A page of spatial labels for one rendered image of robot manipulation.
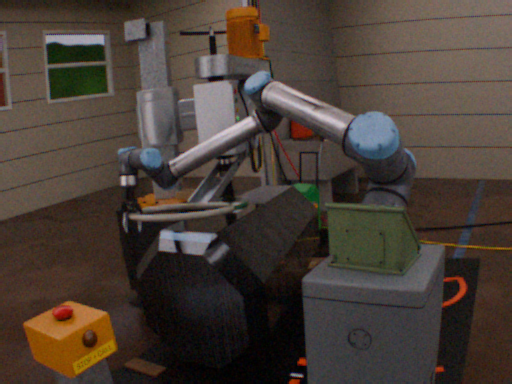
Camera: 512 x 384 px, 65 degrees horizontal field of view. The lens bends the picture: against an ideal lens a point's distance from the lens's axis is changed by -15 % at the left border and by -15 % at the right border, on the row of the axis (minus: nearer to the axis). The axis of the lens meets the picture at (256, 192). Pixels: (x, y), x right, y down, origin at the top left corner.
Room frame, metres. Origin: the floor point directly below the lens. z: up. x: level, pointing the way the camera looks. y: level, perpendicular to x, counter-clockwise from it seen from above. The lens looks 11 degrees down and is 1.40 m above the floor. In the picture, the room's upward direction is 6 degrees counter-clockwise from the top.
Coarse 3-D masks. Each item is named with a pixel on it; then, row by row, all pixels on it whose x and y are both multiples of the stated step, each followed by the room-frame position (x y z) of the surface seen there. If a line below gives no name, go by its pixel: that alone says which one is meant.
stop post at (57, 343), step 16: (64, 304) 0.72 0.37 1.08; (80, 304) 0.72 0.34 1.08; (32, 320) 0.65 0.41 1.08; (48, 320) 0.65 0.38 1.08; (64, 320) 0.65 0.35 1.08; (80, 320) 0.65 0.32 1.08; (96, 320) 0.66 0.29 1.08; (32, 336) 0.63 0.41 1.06; (48, 336) 0.60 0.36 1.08; (64, 336) 0.59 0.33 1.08; (80, 336) 0.62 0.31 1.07; (112, 336) 0.68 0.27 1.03; (32, 352) 0.64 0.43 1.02; (48, 352) 0.61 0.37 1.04; (64, 352) 0.59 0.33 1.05; (80, 352) 0.61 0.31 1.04; (96, 352) 0.64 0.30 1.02; (112, 352) 0.67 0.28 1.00; (64, 368) 0.59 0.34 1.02; (80, 368) 0.60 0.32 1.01; (96, 368) 0.65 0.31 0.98
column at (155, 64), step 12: (156, 24) 3.18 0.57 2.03; (156, 36) 3.18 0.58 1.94; (144, 48) 3.18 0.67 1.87; (156, 48) 3.18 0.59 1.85; (168, 48) 3.33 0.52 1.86; (144, 60) 3.18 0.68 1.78; (156, 60) 3.18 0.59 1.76; (168, 60) 3.30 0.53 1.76; (144, 72) 3.18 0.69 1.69; (156, 72) 3.18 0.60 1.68; (168, 72) 3.25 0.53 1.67; (144, 84) 3.18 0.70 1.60; (156, 84) 3.18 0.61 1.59; (168, 84) 3.21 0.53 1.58; (168, 156) 3.18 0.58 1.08; (180, 180) 3.27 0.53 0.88; (156, 192) 3.18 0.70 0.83; (168, 192) 3.18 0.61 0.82
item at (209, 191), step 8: (240, 160) 2.76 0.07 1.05; (216, 168) 2.67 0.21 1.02; (232, 168) 2.61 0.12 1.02; (208, 176) 2.55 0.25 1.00; (224, 176) 2.50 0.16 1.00; (232, 176) 2.59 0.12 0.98; (208, 184) 2.53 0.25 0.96; (216, 184) 2.52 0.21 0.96; (224, 184) 2.46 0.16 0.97; (200, 192) 2.41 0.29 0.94; (208, 192) 2.43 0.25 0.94; (216, 192) 2.33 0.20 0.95; (192, 200) 2.30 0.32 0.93; (200, 200) 2.35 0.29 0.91; (208, 200) 2.24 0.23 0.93; (216, 200) 2.31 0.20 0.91; (200, 208) 2.26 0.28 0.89; (208, 208) 2.25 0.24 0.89
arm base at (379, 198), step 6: (366, 192) 1.45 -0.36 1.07; (372, 192) 1.40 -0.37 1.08; (378, 192) 1.39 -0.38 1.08; (384, 192) 1.38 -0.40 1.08; (390, 192) 1.37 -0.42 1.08; (396, 192) 1.37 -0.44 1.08; (366, 198) 1.40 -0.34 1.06; (372, 198) 1.37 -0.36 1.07; (378, 198) 1.36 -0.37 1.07; (384, 198) 1.36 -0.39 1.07; (390, 198) 1.36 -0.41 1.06; (396, 198) 1.36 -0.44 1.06; (402, 198) 1.37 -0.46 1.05; (378, 204) 1.34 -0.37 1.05; (384, 204) 1.33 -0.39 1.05; (390, 204) 1.33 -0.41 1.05; (396, 204) 1.35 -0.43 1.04; (402, 204) 1.36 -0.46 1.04
